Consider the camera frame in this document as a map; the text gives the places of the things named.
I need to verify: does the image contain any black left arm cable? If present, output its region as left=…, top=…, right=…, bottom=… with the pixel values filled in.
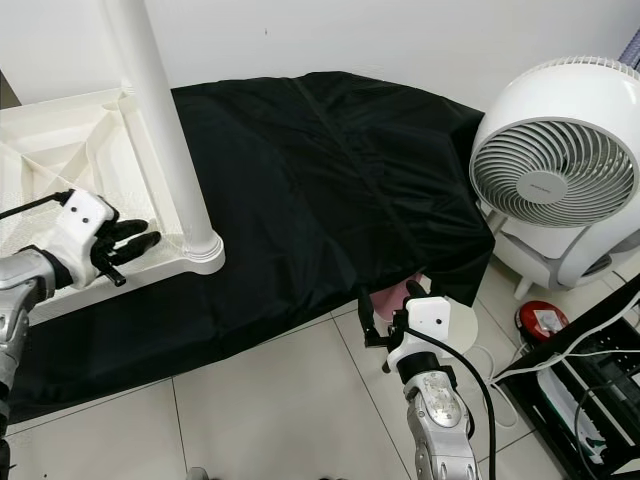
left=0, top=190, right=76, bottom=221

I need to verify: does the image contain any black tablecloth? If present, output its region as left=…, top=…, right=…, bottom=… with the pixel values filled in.
left=10, top=70, right=496, bottom=421

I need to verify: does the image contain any red object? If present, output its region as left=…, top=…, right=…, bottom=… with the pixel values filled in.
left=518, top=300, right=569, bottom=341

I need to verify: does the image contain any white power strip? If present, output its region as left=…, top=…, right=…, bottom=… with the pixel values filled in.
left=570, top=395, right=616, bottom=466

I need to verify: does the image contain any white floor cord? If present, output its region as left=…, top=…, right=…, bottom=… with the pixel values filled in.
left=490, top=335, right=640, bottom=386

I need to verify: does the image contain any white plastic children table top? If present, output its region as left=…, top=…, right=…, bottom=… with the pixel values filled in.
left=0, top=85, right=226, bottom=326

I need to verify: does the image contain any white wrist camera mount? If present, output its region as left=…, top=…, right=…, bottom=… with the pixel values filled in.
left=50, top=190, right=121, bottom=291
left=388, top=298, right=451, bottom=373

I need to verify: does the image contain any black metal rack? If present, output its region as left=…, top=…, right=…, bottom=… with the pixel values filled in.
left=490, top=275, right=640, bottom=476

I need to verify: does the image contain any white round fan housing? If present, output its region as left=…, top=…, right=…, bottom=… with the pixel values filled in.
left=468, top=55, right=640, bottom=301

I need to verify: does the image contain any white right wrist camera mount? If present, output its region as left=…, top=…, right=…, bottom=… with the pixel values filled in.
left=388, top=298, right=451, bottom=373

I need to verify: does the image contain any pink plastic object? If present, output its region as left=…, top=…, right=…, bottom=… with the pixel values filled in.
left=370, top=285, right=409, bottom=319

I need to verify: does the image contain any white round fan base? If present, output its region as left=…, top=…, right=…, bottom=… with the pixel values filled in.
left=445, top=300, right=483, bottom=349

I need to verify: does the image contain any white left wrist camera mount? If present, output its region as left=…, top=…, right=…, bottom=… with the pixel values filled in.
left=50, top=190, right=121, bottom=291

